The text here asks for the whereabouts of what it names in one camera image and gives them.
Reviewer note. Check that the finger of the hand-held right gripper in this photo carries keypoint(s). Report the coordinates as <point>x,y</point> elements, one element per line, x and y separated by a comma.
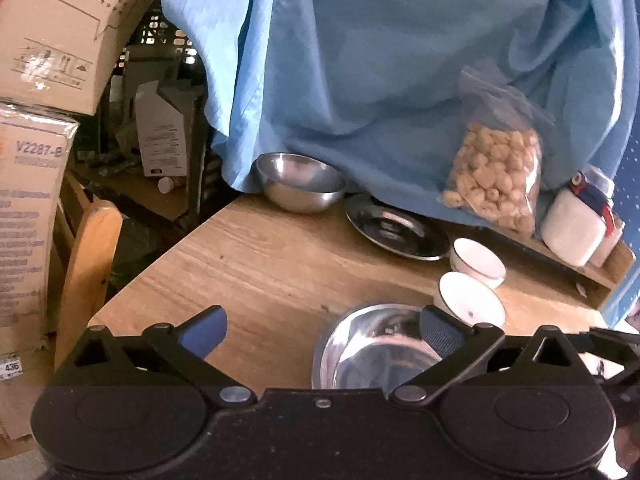
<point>612,345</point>
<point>625,385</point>

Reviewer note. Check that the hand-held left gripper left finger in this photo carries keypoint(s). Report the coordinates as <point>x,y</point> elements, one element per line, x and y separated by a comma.
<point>207,327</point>

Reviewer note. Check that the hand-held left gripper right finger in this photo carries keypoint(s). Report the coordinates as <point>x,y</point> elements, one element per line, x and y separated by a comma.
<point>442,335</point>

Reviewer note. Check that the white bowl with red rim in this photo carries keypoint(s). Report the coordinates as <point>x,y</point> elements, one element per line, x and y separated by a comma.
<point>467,297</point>
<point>477,260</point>

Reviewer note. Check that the steel bowl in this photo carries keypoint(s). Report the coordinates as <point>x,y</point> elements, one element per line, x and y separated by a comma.
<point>370,350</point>
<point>300,180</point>

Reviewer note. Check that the steel plate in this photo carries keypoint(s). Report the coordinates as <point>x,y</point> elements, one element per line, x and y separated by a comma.
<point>395,232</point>

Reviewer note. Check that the wooden riser shelf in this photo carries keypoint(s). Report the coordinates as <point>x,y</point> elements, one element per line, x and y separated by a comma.
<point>600,272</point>

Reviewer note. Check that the small white bottle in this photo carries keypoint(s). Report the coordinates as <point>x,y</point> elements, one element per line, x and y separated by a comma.
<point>611,240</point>

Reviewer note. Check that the dotted dark blue cloth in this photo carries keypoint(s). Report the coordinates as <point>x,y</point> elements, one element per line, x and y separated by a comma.
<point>625,220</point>

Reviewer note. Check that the white bottle with blue cap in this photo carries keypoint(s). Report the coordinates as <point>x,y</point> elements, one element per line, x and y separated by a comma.
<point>570,225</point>

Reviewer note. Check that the wooden chair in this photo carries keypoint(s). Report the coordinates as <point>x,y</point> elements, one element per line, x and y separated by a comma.
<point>85,270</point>

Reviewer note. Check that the small white jar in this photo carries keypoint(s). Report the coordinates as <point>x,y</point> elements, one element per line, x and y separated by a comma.
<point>166,185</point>

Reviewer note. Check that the clear bag of snacks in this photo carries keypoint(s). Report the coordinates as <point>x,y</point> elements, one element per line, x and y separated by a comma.
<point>495,170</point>

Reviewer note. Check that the white carton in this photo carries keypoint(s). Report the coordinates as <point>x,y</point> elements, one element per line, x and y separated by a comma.
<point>162,135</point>

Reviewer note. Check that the cardboard box with price label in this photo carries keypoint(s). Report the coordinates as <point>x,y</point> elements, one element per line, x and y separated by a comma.
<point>20,400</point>

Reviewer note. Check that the large printed cardboard box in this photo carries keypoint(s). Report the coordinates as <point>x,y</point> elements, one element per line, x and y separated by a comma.
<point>27,220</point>

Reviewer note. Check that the light blue cloth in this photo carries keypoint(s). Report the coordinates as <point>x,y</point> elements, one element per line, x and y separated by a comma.
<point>380,60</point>

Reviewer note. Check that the black plastic crate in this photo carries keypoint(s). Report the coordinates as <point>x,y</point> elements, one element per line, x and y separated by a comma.
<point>165,40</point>

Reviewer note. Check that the open cardboard box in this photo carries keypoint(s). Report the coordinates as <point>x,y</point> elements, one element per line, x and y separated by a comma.
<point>65,30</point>

